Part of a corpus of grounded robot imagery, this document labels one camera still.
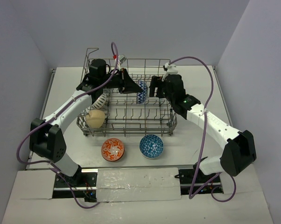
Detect red patterned bowl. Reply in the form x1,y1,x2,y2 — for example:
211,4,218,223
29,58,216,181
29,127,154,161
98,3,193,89
136,80,148,104

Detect yellow bowl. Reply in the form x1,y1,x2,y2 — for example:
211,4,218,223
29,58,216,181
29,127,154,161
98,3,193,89
85,110,105,128

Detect orange floral bowl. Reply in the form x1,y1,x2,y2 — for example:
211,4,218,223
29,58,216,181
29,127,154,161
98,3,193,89
101,138,125,162

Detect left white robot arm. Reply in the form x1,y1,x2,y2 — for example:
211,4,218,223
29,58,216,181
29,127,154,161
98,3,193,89
29,59,142,186

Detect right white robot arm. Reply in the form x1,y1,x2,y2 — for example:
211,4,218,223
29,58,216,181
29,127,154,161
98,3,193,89
149,75,257,182

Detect blue patterned bowl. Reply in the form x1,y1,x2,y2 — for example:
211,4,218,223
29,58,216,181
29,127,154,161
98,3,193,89
139,134,164,159

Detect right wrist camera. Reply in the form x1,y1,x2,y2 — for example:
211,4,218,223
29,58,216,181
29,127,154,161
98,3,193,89
162,63,178,82

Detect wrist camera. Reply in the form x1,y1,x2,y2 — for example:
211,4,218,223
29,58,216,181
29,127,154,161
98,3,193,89
162,63,178,82
113,54,127,64

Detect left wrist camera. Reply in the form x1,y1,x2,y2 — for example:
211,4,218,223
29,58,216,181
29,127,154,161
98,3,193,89
113,54,127,64

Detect grey wire dish rack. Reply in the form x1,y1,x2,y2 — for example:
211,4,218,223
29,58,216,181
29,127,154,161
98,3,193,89
76,58,177,138

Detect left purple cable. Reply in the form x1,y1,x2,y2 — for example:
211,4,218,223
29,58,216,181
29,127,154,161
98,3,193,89
16,42,122,209

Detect purple cable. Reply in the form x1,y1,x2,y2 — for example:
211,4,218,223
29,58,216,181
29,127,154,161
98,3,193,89
16,42,122,209
169,56,237,203

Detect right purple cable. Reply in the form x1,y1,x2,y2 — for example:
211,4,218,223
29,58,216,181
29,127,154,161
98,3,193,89
169,56,237,203

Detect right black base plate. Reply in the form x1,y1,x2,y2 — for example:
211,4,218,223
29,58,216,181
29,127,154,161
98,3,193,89
175,167,225,196

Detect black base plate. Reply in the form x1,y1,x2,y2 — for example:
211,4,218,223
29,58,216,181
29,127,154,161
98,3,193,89
175,167,225,196
52,171,98,203

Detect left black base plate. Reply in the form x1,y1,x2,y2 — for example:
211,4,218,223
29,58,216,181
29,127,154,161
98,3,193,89
52,171,98,203

